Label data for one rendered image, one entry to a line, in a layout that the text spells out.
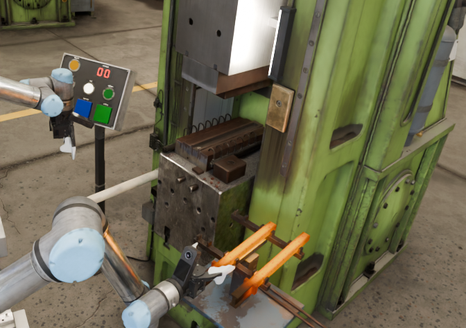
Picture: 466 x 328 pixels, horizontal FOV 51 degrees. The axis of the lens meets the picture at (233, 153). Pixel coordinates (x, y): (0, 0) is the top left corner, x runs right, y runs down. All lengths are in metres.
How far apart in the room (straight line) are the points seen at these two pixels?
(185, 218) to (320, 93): 0.83
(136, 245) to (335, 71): 1.80
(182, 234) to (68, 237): 1.18
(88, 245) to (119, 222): 2.11
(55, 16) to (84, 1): 0.62
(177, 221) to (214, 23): 0.91
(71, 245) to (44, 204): 2.31
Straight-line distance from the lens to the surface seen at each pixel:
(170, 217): 2.29
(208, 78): 1.93
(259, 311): 1.88
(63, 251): 1.14
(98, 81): 2.32
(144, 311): 1.36
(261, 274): 1.61
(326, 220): 2.44
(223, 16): 1.83
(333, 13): 1.72
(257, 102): 2.43
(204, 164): 2.07
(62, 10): 6.87
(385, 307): 3.07
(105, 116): 2.28
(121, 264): 1.41
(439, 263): 3.56
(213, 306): 1.86
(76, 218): 1.19
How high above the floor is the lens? 2.03
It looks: 30 degrees down
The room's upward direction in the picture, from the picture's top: 9 degrees clockwise
